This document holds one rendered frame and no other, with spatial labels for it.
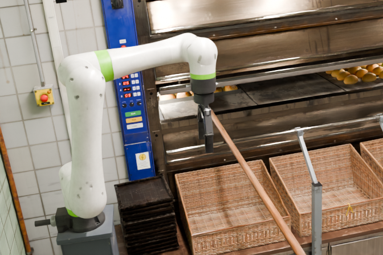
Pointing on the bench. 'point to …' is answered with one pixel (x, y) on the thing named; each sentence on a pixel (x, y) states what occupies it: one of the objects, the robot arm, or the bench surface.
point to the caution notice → (142, 160)
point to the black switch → (117, 2)
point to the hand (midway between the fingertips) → (205, 143)
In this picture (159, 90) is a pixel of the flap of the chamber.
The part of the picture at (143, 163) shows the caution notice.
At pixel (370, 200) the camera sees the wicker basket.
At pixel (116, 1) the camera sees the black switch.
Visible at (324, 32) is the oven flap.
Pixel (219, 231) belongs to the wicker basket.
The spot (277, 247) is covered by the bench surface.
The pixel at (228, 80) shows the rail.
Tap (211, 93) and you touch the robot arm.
